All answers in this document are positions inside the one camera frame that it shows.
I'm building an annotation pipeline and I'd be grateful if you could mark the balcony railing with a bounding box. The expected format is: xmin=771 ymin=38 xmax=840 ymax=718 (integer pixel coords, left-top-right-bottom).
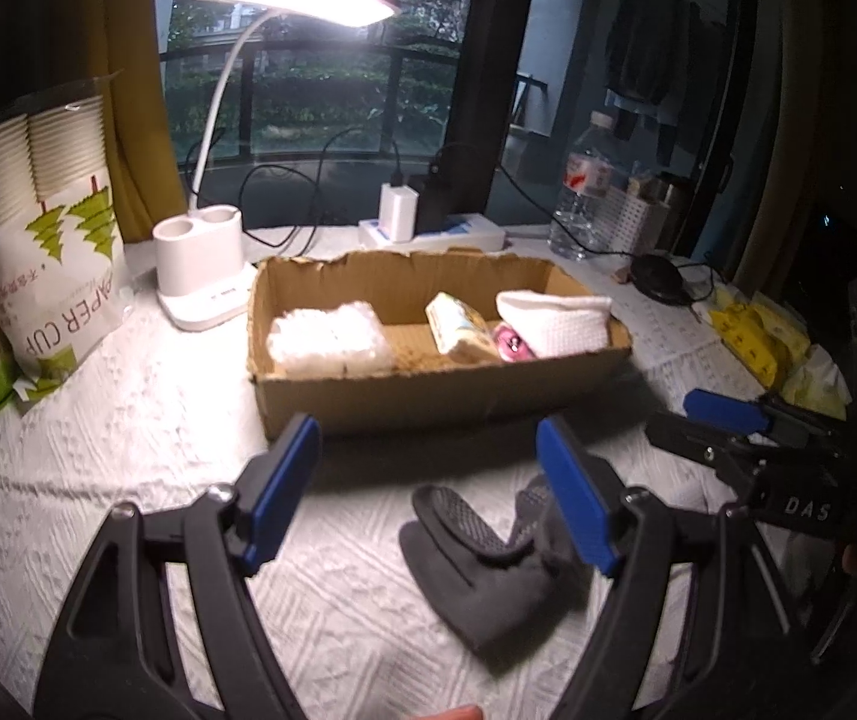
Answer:
xmin=160 ymin=40 xmax=469 ymax=164

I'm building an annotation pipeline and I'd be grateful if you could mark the bright yellow packet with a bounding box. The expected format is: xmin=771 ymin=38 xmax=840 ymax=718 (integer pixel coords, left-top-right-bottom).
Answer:
xmin=708 ymin=304 xmax=784 ymax=385

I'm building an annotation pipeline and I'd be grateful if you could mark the white fluffy cloth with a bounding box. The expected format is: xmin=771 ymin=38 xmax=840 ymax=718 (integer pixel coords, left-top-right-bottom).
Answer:
xmin=265 ymin=300 xmax=394 ymax=377

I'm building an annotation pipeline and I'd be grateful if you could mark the black round object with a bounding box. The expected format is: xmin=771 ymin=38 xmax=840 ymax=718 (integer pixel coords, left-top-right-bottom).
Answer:
xmin=627 ymin=253 xmax=694 ymax=307

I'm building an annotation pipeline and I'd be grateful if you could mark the white desk lamp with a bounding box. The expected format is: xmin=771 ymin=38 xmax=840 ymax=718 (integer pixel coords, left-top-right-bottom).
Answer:
xmin=152 ymin=0 xmax=404 ymax=333

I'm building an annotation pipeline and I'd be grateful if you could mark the clear water bottle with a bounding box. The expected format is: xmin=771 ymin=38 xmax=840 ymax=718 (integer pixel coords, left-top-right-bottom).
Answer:
xmin=549 ymin=111 xmax=618 ymax=260

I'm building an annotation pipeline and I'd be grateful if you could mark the dark hanging garment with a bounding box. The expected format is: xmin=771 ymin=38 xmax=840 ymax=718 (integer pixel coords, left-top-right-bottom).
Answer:
xmin=687 ymin=4 xmax=735 ymax=190

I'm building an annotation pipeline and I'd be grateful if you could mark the white knit towel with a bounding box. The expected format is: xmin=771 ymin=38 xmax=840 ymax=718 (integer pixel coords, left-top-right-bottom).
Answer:
xmin=495 ymin=289 xmax=614 ymax=359

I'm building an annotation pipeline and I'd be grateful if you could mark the dark hanging sweater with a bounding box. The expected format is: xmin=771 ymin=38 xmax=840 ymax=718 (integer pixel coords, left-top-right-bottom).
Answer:
xmin=604 ymin=0 xmax=694 ymax=107

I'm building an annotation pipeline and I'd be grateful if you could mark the white power strip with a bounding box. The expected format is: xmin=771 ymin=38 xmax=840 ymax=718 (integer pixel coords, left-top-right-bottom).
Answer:
xmin=358 ymin=214 xmax=509 ymax=254

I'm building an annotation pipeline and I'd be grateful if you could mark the white perforated basket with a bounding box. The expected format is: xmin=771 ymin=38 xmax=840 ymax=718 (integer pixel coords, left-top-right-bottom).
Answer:
xmin=595 ymin=178 xmax=686 ymax=253

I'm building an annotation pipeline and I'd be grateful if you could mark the dark window frame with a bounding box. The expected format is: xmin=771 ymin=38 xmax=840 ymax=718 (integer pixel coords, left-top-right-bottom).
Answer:
xmin=442 ymin=0 xmax=544 ymax=224

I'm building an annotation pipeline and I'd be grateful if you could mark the balcony folding rack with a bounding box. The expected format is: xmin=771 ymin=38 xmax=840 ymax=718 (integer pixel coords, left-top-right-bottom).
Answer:
xmin=510 ymin=71 xmax=551 ymax=137

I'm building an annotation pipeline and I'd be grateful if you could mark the white charger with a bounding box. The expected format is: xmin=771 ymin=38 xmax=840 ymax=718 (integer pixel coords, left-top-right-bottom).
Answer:
xmin=379 ymin=184 xmax=421 ymax=243

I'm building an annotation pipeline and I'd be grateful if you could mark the white embossed tablecloth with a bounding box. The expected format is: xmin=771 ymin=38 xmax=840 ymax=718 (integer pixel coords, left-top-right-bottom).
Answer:
xmin=0 ymin=223 xmax=853 ymax=720

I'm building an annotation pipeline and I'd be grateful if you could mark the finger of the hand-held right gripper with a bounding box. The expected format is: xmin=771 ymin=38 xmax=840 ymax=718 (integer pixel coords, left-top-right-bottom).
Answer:
xmin=645 ymin=416 xmax=763 ymax=485
xmin=682 ymin=388 xmax=844 ymax=445

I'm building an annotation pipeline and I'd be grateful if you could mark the small pink item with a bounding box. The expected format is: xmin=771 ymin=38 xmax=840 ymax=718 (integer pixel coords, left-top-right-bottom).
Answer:
xmin=490 ymin=321 xmax=535 ymax=363

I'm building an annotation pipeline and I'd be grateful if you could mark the cardboard box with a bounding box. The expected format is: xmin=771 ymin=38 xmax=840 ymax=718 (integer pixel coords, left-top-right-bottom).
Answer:
xmin=245 ymin=247 xmax=634 ymax=440

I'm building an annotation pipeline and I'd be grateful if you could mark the white paper cup pack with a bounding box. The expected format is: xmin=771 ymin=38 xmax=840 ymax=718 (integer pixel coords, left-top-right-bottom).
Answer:
xmin=0 ymin=79 xmax=134 ymax=404

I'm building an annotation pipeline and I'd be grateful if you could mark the dark thermos flask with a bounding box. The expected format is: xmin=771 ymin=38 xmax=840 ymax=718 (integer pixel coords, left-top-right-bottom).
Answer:
xmin=655 ymin=172 xmax=701 ymax=256

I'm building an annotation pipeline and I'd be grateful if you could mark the tissue packet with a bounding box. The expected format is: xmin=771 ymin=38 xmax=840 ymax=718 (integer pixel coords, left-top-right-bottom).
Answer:
xmin=424 ymin=291 xmax=505 ymax=365

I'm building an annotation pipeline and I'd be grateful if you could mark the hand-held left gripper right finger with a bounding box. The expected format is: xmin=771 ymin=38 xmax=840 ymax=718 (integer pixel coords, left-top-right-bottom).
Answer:
xmin=535 ymin=416 xmax=801 ymax=720

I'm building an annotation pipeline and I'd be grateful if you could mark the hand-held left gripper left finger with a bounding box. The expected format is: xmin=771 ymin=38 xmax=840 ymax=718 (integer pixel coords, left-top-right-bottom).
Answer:
xmin=44 ymin=412 xmax=323 ymax=720

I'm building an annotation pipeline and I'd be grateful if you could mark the black charger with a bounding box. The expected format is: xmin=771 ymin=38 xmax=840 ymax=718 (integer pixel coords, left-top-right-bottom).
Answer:
xmin=409 ymin=171 xmax=455 ymax=233

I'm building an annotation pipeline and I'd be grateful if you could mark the yellow curtain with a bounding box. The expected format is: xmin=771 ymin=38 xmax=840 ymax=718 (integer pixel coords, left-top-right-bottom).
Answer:
xmin=735 ymin=0 xmax=806 ymax=295
xmin=68 ymin=0 xmax=191 ymax=247

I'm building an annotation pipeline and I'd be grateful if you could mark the pale yellow packet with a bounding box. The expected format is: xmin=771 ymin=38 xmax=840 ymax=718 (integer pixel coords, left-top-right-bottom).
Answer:
xmin=754 ymin=295 xmax=814 ymax=362
xmin=780 ymin=349 xmax=855 ymax=422

